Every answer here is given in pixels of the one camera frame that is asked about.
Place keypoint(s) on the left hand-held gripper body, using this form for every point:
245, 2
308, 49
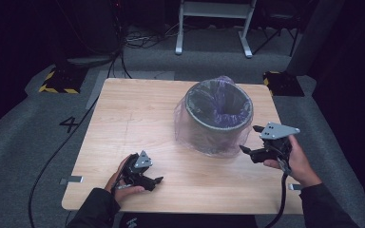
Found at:
143, 161

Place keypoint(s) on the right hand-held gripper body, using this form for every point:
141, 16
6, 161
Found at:
278, 131

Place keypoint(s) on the purple plastic trash bag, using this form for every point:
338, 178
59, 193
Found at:
221, 114

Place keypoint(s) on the green plastic bin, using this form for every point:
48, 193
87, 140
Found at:
202, 139

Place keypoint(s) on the person's left hand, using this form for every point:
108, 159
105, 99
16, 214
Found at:
117, 190

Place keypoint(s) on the person's right hand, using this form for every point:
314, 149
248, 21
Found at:
301, 167

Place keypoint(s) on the black yellow striped base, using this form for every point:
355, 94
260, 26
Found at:
283, 84
63, 82

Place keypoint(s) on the person's dark clothing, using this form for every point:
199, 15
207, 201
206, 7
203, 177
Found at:
187, 221

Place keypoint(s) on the grey tape tab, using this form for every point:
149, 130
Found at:
71, 180
294, 186

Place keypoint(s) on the black tripod stand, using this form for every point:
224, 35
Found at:
275, 34

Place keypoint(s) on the grey column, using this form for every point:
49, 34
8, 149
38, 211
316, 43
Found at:
313, 38

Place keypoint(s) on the white desk frame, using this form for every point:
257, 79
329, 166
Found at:
215, 9

